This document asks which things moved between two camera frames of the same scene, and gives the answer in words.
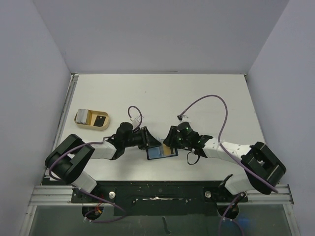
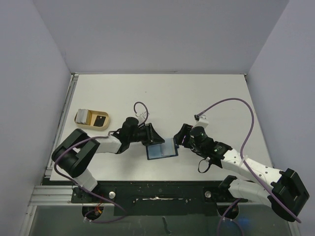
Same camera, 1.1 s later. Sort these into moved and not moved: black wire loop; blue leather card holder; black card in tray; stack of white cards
Moved: black wire loop
Not moved: blue leather card holder; black card in tray; stack of white cards
